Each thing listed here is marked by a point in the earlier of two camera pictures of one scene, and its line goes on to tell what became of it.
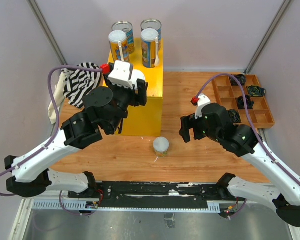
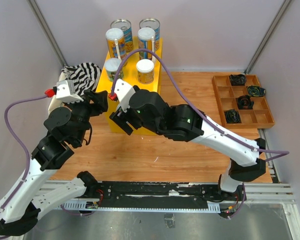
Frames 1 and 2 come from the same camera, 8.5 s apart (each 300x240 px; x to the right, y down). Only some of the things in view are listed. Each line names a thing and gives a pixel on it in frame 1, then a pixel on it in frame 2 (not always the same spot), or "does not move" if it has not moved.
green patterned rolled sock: (256, 91) does not move
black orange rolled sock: (241, 104) does not move
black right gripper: (188, 122) to (123, 124)
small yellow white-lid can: (137, 74) to (145, 68)
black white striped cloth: (79, 82) does not move
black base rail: (151, 195) does not move
